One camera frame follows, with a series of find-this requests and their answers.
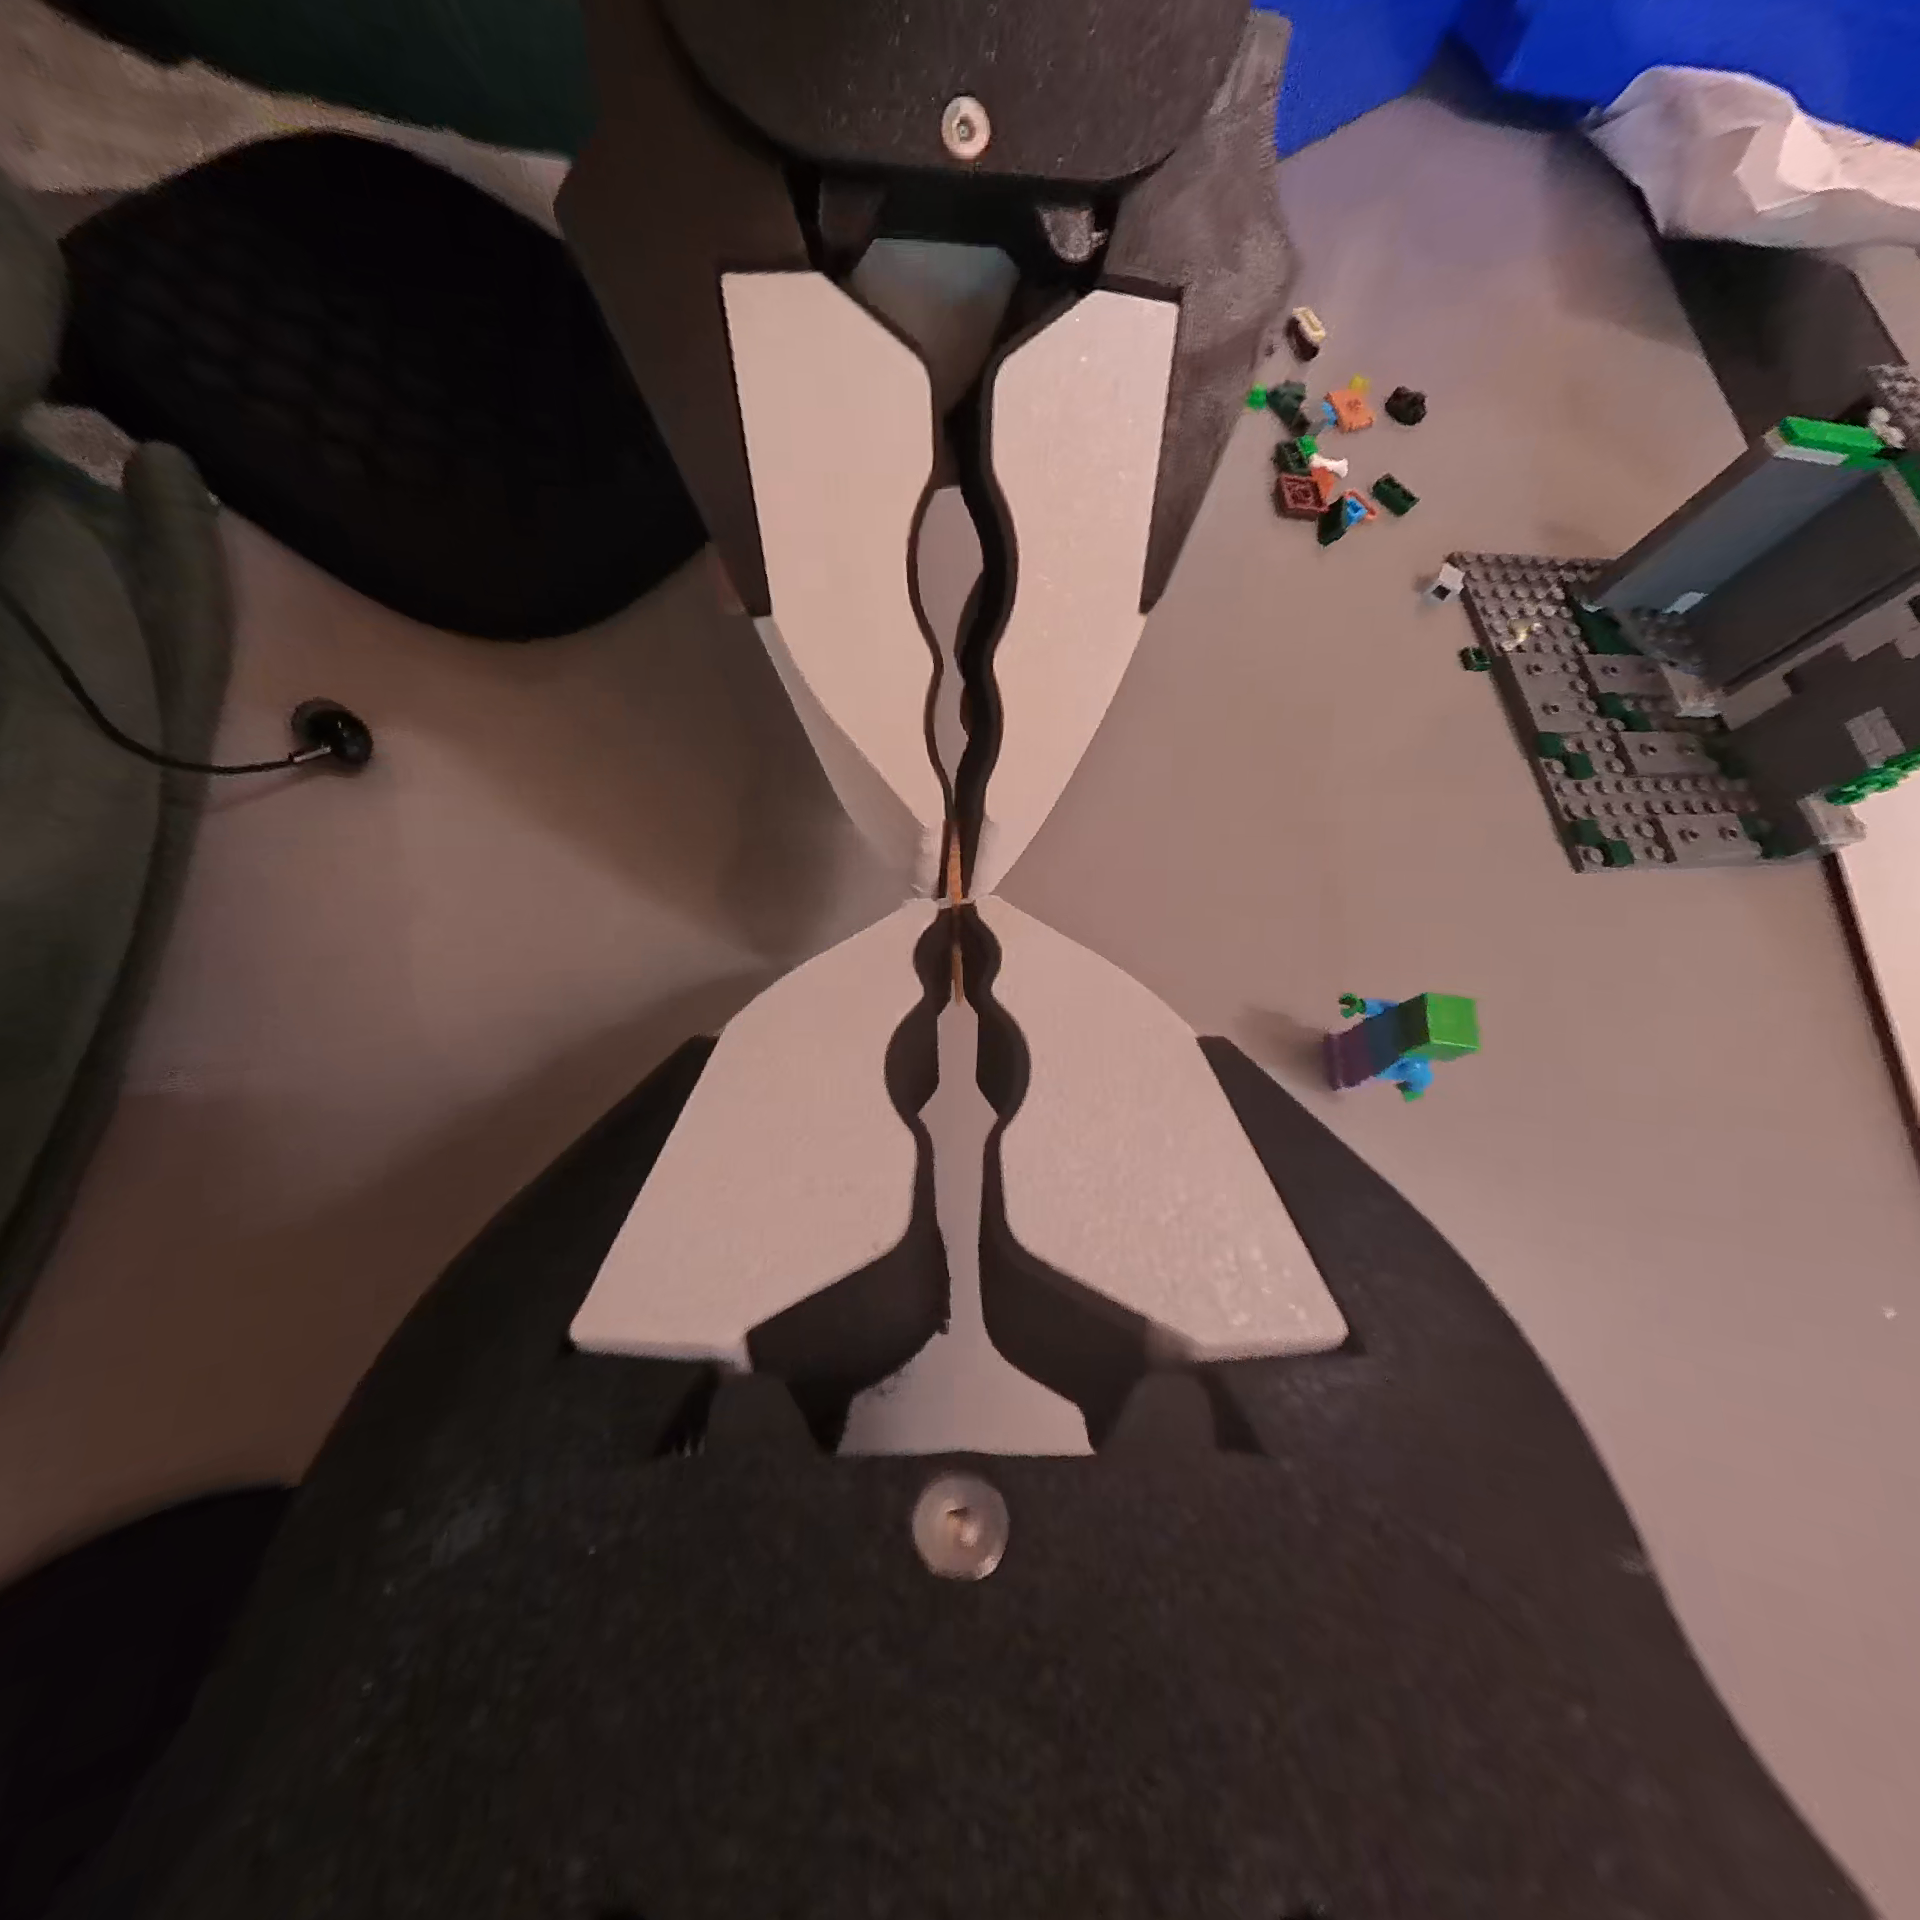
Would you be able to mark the blue plastic bin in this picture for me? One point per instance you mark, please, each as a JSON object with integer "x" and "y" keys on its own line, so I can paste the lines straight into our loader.
{"x": 1650, "y": 44}

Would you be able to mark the scatter of small loose bricks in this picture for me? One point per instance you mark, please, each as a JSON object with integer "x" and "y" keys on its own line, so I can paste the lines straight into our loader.
{"x": 1335, "y": 450}

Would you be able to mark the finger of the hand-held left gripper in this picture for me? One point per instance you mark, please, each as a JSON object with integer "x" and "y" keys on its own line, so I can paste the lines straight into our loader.
{"x": 1087, "y": 479}
{"x": 825, "y": 495}

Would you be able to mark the green headed toy minifigure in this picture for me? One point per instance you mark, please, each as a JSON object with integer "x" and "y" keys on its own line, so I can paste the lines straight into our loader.
{"x": 1439, "y": 1022}

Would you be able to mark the white crumpled paper bag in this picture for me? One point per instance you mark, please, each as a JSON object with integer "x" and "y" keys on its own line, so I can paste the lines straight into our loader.
{"x": 1756, "y": 152}

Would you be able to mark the dark green hoodie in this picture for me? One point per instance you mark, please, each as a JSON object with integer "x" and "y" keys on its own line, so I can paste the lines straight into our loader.
{"x": 89, "y": 898}

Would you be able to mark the grey brick building model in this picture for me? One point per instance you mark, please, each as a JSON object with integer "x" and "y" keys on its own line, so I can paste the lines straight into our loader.
{"x": 1634, "y": 751}

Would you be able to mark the gold toy sword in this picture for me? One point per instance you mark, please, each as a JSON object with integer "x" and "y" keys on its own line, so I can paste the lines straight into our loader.
{"x": 950, "y": 877}

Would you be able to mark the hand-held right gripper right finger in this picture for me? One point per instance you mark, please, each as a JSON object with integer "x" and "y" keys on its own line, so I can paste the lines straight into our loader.
{"x": 1155, "y": 1186}

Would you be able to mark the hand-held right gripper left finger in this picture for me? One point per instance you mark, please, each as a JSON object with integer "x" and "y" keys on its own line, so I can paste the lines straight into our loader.
{"x": 750, "y": 1186}

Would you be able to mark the white rounded board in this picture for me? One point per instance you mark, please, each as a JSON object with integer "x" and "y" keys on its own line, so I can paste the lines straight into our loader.
{"x": 1893, "y": 976}

